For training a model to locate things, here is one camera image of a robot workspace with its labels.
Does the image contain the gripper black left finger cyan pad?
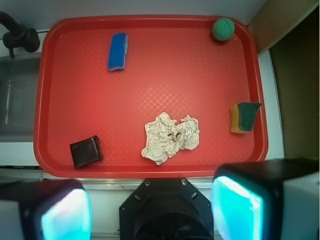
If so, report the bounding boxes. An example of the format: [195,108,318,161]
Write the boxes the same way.
[0,179,92,240]

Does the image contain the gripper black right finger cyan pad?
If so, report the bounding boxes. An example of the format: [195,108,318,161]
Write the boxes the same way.
[211,159,320,240]

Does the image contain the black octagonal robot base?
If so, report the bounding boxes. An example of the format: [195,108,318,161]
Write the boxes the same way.
[119,178,214,240]

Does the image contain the green ball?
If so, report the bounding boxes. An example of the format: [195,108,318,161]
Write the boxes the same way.
[212,17,235,41]

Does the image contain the yellow and green sponge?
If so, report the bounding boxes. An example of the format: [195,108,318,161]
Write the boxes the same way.
[230,102,262,134]

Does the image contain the crumpled white paper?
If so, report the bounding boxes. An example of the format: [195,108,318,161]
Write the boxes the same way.
[141,112,200,166]

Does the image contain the red plastic tray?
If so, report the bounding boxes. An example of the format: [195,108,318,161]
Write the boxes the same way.
[33,15,268,178]

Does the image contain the steel sink basin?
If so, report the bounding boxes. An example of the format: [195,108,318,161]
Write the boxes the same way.
[0,53,41,143]

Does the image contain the blue sponge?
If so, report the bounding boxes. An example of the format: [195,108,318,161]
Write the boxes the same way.
[107,32,128,72]

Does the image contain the black faucet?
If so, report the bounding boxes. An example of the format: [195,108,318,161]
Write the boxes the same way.
[0,11,40,59]

